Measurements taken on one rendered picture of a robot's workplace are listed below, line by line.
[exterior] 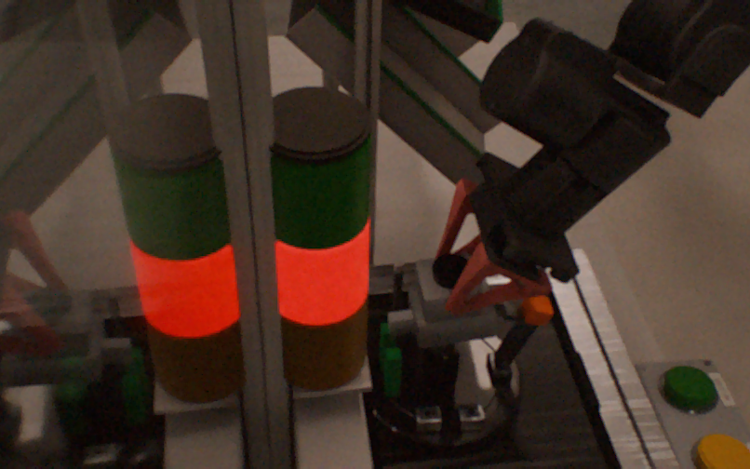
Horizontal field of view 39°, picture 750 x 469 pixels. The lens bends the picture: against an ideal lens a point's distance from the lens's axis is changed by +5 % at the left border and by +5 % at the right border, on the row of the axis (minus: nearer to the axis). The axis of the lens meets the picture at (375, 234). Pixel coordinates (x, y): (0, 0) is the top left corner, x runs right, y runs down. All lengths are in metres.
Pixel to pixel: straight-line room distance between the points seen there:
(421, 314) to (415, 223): 0.41
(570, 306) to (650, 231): 0.27
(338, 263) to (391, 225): 0.74
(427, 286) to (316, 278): 0.33
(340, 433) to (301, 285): 0.10
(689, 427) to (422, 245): 0.39
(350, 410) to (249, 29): 0.23
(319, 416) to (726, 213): 0.83
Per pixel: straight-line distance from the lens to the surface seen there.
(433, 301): 0.78
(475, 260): 0.73
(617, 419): 0.92
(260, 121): 0.42
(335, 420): 0.54
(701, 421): 0.94
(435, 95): 1.09
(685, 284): 1.19
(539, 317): 0.84
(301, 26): 0.91
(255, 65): 0.40
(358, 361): 0.53
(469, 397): 0.87
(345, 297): 0.48
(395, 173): 1.27
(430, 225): 1.20
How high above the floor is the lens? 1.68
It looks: 43 degrees down
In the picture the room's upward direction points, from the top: 2 degrees clockwise
